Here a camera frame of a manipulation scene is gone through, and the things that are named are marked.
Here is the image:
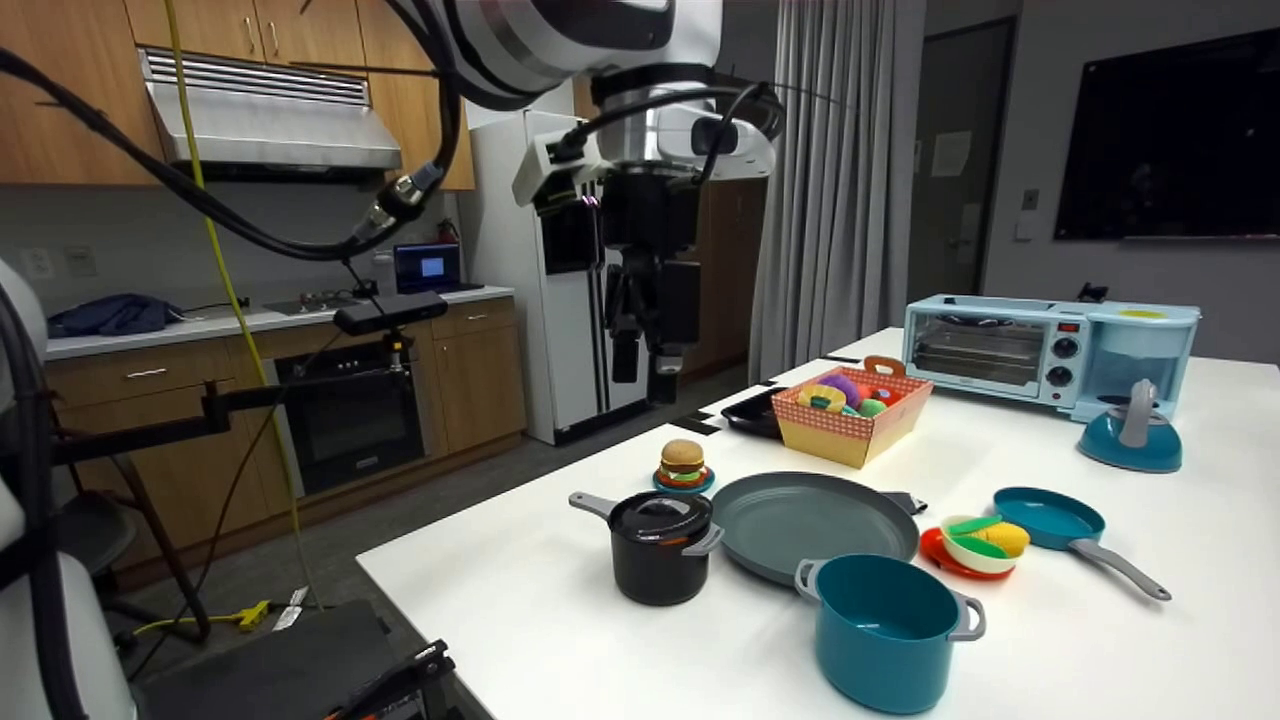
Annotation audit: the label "wooden base cabinets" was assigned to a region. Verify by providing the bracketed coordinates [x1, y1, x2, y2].
[44, 286, 529, 593]

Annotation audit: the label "yellow cable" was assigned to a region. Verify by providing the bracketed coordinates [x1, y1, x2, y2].
[133, 0, 311, 638]

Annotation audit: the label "toy oven door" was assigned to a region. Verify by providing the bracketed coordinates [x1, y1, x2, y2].
[910, 311, 1052, 392]

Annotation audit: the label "black wall screen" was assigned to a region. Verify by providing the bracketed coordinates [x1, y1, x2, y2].
[1053, 27, 1280, 243]

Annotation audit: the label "white refrigerator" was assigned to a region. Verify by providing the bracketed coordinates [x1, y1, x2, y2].
[468, 108, 663, 447]

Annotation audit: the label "heap of toy food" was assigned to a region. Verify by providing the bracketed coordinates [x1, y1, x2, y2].
[795, 372, 901, 419]

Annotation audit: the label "teal lid grey handle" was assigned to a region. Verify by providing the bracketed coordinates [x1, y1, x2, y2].
[1076, 379, 1184, 475]

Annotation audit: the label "dark blue cloth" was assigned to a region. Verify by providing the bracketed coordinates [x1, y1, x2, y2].
[46, 293, 185, 340]

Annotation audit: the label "small teal plate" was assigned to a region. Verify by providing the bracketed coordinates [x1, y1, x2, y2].
[652, 467, 717, 497]

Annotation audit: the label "cooktop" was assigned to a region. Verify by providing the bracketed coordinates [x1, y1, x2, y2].
[264, 288, 363, 317]

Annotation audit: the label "black pot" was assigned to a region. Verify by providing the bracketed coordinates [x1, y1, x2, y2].
[568, 489, 725, 608]

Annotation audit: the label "camera on mount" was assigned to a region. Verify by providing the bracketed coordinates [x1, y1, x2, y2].
[50, 291, 450, 467]

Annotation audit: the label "toy burger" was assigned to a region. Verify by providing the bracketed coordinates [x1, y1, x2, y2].
[658, 439, 709, 486]

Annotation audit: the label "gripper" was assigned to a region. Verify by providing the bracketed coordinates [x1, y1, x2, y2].
[601, 170, 704, 407]

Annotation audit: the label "black built-in oven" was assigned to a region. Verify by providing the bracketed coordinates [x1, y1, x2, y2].
[272, 342, 428, 498]

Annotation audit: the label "grey stool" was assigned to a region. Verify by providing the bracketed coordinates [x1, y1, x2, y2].
[52, 490, 139, 603]

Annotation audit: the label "small teal frying pan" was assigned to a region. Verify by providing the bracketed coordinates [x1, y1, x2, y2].
[992, 486, 1173, 603]

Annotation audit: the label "dark door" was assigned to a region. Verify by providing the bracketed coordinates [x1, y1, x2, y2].
[904, 18, 1018, 307]

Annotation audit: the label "orange toy plate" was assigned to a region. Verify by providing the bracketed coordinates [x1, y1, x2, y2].
[919, 526, 1017, 582]

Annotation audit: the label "black pot lid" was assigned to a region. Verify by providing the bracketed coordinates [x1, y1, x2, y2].
[607, 489, 714, 545]

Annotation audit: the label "laptop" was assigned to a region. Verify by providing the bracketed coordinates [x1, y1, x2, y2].
[392, 242, 487, 297]

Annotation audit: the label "large grey pan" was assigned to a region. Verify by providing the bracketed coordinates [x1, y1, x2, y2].
[711, 471, 929, 589]

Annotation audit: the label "grey curtain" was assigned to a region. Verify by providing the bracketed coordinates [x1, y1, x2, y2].
[747, 0, 928, 387]

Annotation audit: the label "white and green toy bowl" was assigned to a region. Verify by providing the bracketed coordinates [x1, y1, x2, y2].
[939, 514, 1021, 575]

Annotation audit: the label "light blue toy oven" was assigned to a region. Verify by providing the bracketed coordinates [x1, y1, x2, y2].
[901, 292, 1202, 425]

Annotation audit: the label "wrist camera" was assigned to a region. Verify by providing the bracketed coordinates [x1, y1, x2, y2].
[513, 130, 604, 211]

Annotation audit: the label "black tray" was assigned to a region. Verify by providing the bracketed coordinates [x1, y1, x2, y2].
[719, 387, 793, 440]

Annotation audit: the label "wooden wall cabinets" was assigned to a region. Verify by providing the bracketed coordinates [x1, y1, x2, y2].
[0, 0, 477, 191]

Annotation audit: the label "teal pot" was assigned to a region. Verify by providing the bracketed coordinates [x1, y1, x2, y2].
[794, 554, 988, 716]

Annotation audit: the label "orange checked paper basket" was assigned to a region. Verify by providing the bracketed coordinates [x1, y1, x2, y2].
[771, 355, 935, 470]

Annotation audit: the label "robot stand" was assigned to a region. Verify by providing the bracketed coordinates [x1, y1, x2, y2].
[130, 598, 461, 720]

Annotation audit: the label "steel range hood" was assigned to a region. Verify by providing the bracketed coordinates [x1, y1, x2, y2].
[137, 45, 404, 187]

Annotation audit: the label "yellow toy corn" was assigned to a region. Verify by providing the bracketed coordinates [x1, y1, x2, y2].
[975, 521, 1032, 559]

